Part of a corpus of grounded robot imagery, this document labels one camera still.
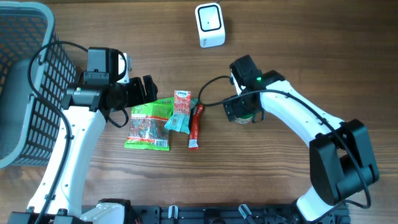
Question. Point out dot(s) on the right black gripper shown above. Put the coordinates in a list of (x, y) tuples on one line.
[(240, 110)]

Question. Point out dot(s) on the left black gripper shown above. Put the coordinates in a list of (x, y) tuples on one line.
[(139, 98)]

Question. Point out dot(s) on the green lid jar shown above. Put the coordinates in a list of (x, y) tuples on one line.
[(244, 119)]

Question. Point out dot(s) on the red white tissue pack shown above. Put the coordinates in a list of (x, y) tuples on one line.
[(182, 102)]

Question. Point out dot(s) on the green snack bag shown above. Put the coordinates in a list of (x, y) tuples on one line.
[(147, 126)]

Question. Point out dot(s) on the teal wrapper packet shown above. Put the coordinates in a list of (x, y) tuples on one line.
[(181, 122)]

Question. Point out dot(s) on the red stick sachet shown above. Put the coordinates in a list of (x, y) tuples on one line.
[(194, 131)]

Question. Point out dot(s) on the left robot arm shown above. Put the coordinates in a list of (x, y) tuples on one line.
[(84, 112)]

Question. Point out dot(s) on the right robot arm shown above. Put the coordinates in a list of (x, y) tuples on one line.
[(342, 160)]

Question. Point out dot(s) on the white barcode scanner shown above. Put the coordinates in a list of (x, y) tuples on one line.
[(210, 25)]

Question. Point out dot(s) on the grey plastic mesh basket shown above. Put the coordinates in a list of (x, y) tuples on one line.
[(30, 55)]

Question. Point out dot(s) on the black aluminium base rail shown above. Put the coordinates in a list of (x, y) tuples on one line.
[(268, 214)]

